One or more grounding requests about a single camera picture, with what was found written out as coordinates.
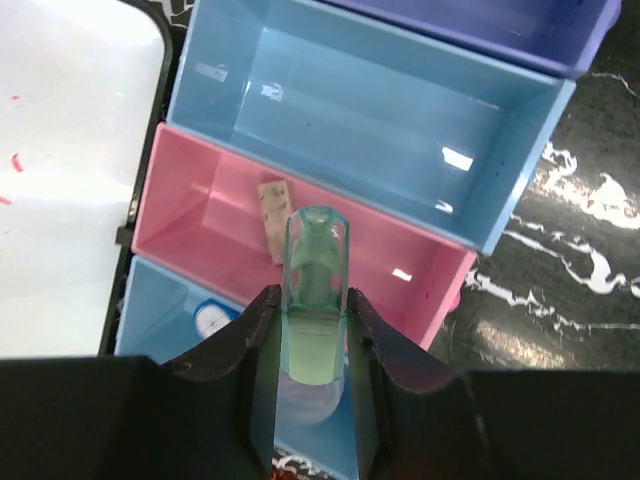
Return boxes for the small white eraser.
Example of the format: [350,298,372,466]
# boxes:
[258,180,293,265]

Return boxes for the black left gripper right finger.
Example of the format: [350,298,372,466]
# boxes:
[348,289,639,479]

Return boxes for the pink plastic bin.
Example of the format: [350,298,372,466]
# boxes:
[133,123,476,348]

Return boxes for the purple plastic bin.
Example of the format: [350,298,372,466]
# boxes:
[331,0,622,80]

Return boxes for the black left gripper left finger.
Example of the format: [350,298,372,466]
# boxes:
[1,285,281,479]

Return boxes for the light blue bin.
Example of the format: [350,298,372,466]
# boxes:
[114,255,359,479]
[168,1,576,255]

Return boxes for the clear jar of clips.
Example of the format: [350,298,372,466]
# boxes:
[276,373,344,426]

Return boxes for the green highlighter pen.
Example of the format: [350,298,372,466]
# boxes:
[274,204,350,426]

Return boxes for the black marble pattern mat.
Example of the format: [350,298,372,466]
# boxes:
[450,1,639,376]

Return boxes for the white dry-erase board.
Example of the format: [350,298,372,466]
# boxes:
[1,1,172,358]

